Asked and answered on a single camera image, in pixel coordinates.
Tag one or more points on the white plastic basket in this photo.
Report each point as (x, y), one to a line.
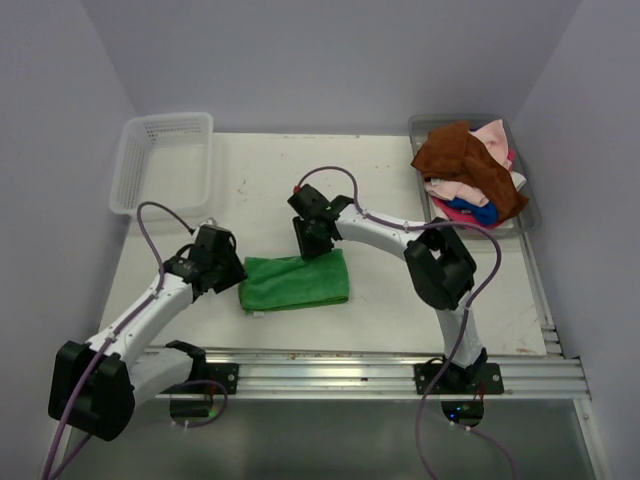
(166, 158)

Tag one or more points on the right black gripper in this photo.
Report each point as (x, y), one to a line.
(307, 248)

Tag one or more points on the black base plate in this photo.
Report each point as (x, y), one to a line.
(485, 379)
(226, 374)

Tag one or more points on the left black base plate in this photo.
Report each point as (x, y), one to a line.
(226, 374)

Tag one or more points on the aluminium mounting rail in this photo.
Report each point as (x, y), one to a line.
(377, 376)

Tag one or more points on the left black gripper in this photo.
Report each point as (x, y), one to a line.
(236, 273)

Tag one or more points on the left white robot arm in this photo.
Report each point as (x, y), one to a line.
(98, 384)

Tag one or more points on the green towel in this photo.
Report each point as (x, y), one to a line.
(292, 283)

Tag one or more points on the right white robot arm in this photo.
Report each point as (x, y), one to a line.
(440, 267)

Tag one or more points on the blue towel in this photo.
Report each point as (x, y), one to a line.
(462, 210)

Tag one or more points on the magenta towel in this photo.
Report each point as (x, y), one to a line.
(471, 184)

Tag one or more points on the light pink towel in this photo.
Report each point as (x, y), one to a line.
(494, 139)

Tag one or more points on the brown towel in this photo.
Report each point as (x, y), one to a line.
(455, 135)

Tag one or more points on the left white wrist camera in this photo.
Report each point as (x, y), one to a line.
(209, 222)

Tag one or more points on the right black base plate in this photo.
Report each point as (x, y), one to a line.
(485, 379)

